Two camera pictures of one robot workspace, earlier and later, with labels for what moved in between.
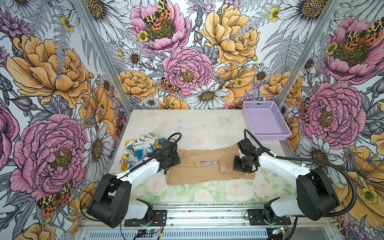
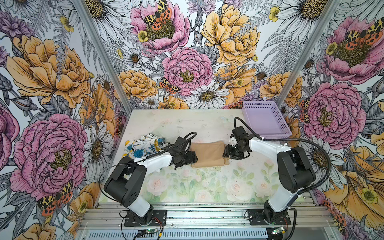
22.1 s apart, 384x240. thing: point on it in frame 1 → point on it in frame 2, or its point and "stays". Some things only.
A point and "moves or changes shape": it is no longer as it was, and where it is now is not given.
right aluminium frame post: [308, 53] stays
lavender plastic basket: [265, 120] stays
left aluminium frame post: [104, 56] stays
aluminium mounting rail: [205, 216] stays
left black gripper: [177, 161] → [192, 159]
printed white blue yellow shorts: [135, 152] stays
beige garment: [206, 164] moves or changes shape
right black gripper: [236, 166] → [228, 151]
